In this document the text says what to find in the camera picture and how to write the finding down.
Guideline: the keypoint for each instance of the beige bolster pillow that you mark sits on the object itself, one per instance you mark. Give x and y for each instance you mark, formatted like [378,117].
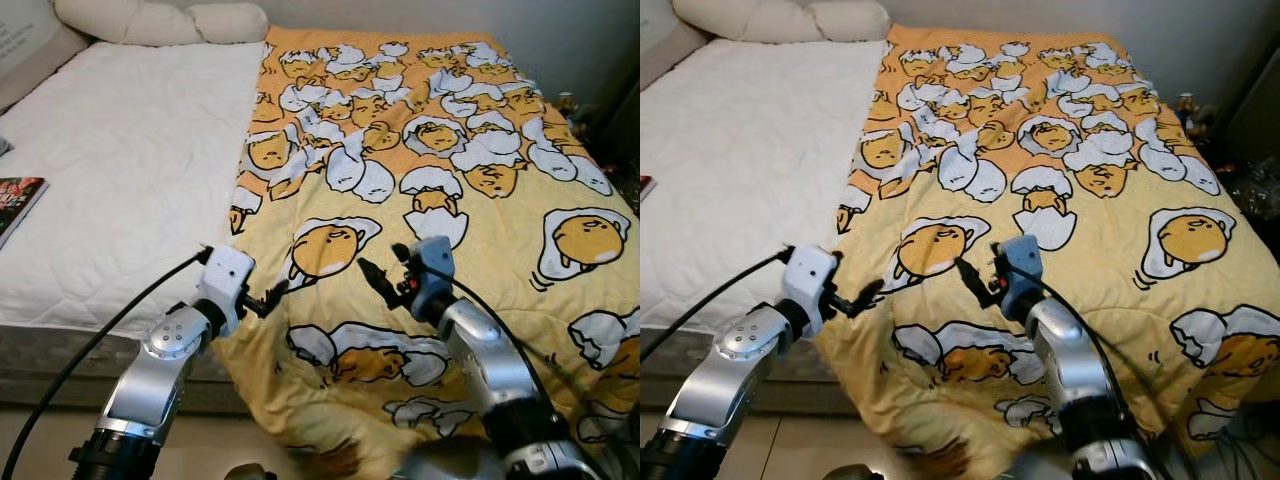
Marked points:
[130,22]
[750,18]

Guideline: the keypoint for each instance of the grey sliding wardrobe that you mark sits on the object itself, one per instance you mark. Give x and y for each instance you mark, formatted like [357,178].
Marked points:
[1260,110]
[622,120]

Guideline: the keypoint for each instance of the yellow egg cartoon print blanket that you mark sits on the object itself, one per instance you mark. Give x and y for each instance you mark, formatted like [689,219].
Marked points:
[480,130]
[1080,130]

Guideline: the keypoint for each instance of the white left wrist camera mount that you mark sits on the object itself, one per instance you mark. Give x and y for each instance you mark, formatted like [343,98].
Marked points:
[808,272]
[225,272]

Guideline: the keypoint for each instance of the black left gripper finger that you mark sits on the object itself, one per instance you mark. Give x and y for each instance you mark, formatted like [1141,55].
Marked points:
[866,295]
[275,296]

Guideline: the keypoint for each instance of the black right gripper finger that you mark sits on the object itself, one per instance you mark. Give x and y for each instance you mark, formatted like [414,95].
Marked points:
[973,279]
[380,283]

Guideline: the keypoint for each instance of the red black cover book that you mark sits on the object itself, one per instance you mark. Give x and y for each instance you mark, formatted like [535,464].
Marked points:
[18,200]
[645,187]

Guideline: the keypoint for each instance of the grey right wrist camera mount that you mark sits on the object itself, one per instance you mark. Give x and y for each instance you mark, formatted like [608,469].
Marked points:
[1022,265]
[432,265]

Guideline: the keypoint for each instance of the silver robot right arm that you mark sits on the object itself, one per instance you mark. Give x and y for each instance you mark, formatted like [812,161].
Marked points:
[490,350]
[1065,350]

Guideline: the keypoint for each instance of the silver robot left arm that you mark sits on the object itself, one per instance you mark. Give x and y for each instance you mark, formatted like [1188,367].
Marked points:
[165,350]
[735,350]

